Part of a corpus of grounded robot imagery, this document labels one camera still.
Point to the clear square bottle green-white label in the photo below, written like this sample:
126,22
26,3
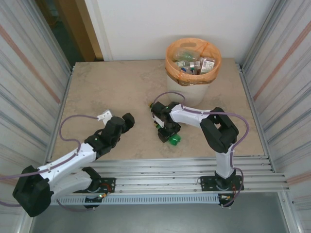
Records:
182,63
207,65

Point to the clear bottle grey-blue label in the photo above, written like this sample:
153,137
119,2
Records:
194,65

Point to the clear bottle white cap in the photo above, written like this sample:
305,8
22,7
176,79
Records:
181,52

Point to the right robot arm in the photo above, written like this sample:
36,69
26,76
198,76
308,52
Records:
189,116

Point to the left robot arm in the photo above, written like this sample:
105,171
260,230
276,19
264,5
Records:
68,159

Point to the white ribbed plastic bin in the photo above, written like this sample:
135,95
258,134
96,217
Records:
192,94

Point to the white bin with orange bag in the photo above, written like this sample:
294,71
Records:
217,61

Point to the brown packing tape strip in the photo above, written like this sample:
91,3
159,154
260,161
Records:
178,79
209,81

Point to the yellow power connector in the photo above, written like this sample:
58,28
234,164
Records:
103,195
227,197

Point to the wooden door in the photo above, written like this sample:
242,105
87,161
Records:
73,24

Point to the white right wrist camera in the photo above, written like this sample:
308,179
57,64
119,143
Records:
157,121

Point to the aluminium rail frame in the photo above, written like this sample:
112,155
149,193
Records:
155,170

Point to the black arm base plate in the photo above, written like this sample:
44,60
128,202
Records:
109,184
209,183

